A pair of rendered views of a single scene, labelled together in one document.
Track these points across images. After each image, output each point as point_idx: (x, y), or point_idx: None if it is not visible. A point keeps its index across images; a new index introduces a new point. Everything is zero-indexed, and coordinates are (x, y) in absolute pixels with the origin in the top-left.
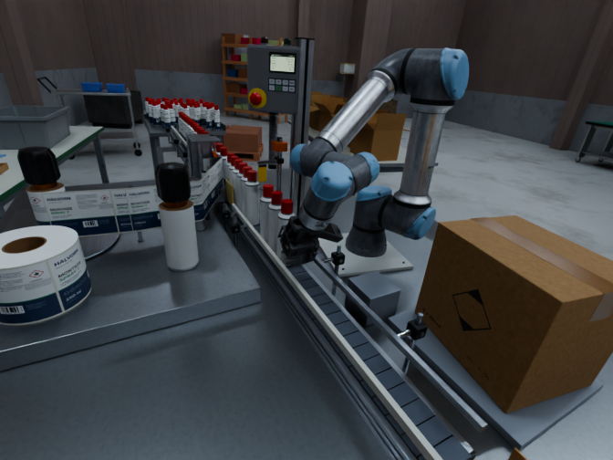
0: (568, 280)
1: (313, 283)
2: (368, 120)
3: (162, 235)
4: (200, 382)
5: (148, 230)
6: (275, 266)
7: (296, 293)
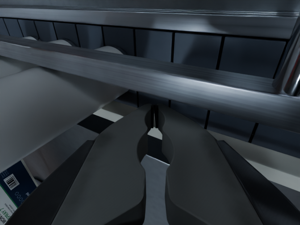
0: None
1: (258, 57)
2: None
3: (39, 160)
4: None
5: (34, 162)
6: (126, 99)
7: (265, 139)
